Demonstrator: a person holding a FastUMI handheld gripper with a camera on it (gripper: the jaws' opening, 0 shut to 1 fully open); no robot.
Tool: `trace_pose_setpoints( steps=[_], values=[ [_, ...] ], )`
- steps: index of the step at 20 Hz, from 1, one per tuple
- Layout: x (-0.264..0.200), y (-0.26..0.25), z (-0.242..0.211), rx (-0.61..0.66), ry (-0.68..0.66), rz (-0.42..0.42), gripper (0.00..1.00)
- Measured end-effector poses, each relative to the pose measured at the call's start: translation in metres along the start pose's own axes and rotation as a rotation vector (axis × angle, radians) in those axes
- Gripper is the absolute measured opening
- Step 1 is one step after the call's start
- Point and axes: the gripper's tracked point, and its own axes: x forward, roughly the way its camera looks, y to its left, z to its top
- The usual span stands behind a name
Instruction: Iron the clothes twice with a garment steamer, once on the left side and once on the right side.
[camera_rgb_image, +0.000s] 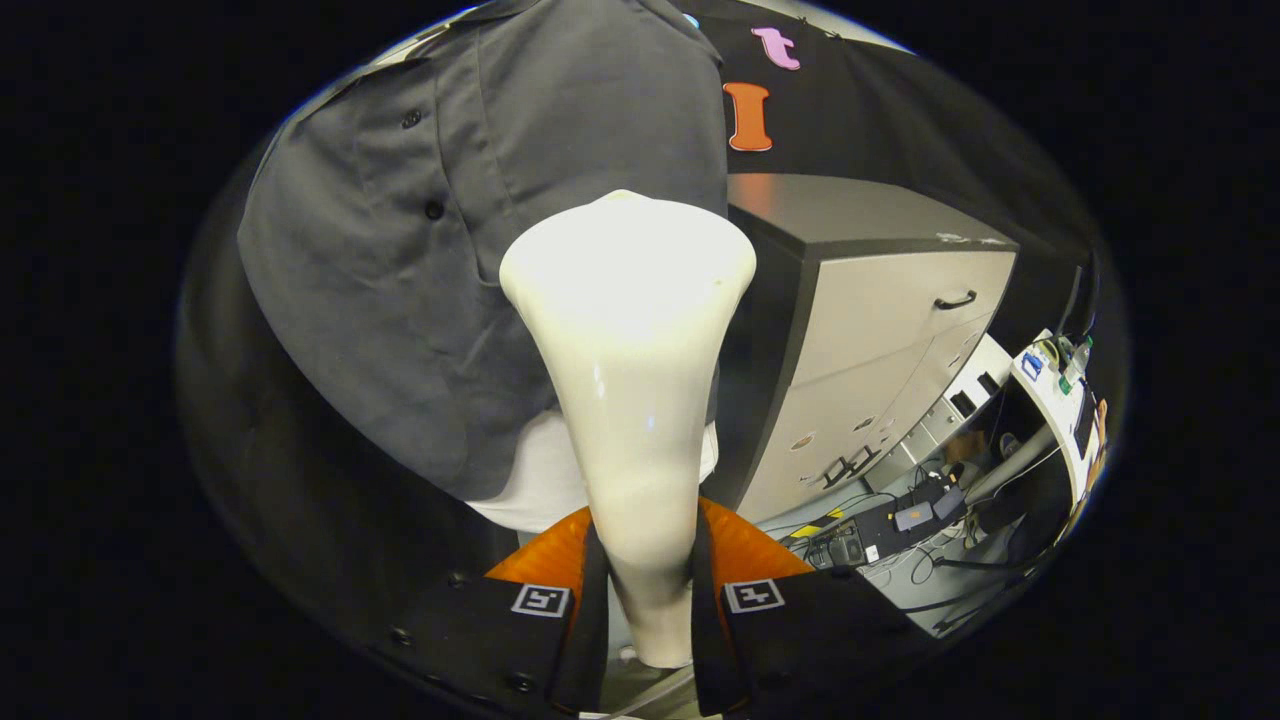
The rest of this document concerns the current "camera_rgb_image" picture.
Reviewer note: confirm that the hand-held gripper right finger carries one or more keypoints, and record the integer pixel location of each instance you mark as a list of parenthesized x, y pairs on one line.
[(820, 635)]

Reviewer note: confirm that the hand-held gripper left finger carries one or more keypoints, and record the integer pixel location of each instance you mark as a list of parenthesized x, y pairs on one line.
[(480, 640)]

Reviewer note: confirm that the white garment steamer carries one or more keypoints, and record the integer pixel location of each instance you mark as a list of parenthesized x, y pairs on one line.
[(630, 350)]

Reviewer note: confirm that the grey button shirt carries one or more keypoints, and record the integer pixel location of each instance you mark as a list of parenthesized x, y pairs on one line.
[(400, 280)]

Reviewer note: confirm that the black electronics box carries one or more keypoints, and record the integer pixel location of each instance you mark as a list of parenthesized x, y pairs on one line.
[(880, 530)]

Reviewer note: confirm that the white mannequin torso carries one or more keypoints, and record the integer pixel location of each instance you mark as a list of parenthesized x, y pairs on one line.
[(540, 480)]

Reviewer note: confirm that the white low shelf unit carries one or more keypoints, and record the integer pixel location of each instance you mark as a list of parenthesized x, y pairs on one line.
[(975, 385)]

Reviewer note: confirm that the white cluttered desk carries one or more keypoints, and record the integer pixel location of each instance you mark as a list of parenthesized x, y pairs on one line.
[(1060, 420)]

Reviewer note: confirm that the grey cabinet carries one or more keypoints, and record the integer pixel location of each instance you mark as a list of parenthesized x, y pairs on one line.
[(870, 310)]

